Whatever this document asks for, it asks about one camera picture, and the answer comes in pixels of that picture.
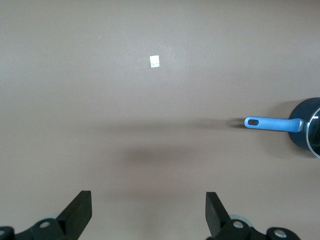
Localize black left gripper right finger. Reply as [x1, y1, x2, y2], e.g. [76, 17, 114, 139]
[205, 191, 300, 240]

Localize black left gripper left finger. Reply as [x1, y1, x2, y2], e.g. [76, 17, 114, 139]
[0, 190, 92, 240]

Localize glass lid with blue knob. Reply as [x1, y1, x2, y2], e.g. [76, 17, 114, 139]
[305, 107, 320, 159]

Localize dark blue saucepan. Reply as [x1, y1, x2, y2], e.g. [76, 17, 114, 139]
[243, 97, 320, 159]

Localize white paper sticker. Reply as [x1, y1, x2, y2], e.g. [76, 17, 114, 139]
[149, 55, 161, 69]

